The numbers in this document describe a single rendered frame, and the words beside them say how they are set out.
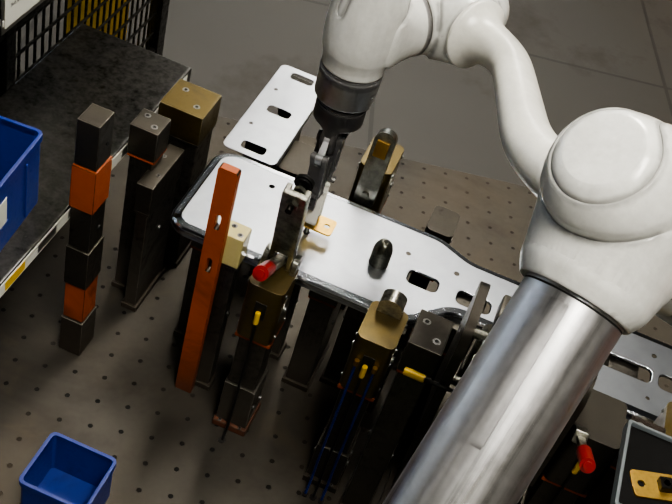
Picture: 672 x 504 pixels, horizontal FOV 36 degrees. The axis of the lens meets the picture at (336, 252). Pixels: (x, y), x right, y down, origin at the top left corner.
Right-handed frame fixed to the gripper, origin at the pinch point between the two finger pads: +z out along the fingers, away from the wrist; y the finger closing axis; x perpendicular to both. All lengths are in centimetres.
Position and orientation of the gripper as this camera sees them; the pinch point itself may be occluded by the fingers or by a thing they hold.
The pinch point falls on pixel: (314, 201)
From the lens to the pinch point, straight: 164.1
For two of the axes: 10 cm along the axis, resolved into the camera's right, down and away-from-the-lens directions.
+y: 3.3, -6.1, 7.3
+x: -9.2, -3.8, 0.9
